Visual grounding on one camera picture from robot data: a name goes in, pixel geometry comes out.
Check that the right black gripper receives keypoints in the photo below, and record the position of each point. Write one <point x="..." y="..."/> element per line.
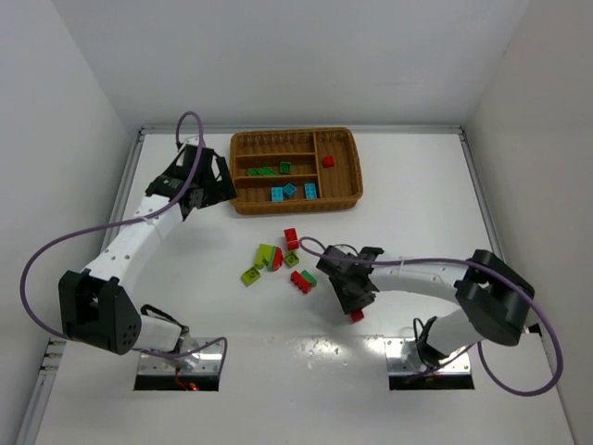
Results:
<point x="352" y="297"/>

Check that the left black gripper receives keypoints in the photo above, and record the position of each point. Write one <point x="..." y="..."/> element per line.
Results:
<point x="215" y="184"/>

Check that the red sloped lego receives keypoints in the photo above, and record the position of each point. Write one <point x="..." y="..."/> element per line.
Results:
<point x="356" y="316"/>

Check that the green two-stud lego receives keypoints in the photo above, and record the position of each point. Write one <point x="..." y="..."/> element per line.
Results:
<point x="263" y="171"/>

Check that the teal lego brick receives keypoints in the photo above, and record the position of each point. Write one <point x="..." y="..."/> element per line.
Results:
<point x="277" y="194"/>

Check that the small lime square lego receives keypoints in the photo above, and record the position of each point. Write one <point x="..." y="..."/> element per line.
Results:
<point x="291" y="259"/>

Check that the dark green square lego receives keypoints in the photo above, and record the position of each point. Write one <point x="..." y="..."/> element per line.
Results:
<point x="285" y="167"/>

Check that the small teal lego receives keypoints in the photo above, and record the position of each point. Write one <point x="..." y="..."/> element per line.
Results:
<point x="289" y="190"/>

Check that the red two-stud lego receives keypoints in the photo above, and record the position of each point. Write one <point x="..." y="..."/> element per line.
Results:
<point x="291" y="239"/>

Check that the long teal lego stack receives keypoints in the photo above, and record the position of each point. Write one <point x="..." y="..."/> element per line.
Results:
<point x="310" y="191"/>

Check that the small red square lego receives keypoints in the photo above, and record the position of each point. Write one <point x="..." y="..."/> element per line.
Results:
<point x="328" y="162"/>

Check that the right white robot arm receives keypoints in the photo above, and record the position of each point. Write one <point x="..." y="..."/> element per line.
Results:
<point x="484" y="288"/>

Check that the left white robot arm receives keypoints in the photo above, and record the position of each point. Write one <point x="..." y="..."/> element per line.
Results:
<point x="96" y="303"/>

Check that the red green lego pair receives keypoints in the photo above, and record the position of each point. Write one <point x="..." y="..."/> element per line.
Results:
<point x="303" y="280"/>

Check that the lime red green lego assembly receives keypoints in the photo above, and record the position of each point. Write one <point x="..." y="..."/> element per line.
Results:
<point x="269" y="257"/>

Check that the lime sloped lego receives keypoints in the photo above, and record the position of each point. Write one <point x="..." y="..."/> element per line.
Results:
<point x="250" y="276"/>

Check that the brown wicker divided basket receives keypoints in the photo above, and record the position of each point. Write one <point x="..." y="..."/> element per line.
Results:
<point x="338" y="188"/>

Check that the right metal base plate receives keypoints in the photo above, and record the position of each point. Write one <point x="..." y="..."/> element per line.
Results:
<point x="403" y="360"/>

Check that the metal base plate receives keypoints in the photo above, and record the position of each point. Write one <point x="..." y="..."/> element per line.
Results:
<point x="201" y="357"/>
<point x="403" y="360"/>

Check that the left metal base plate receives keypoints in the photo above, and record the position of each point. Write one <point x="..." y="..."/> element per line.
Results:
<point x="201" y="357"/>

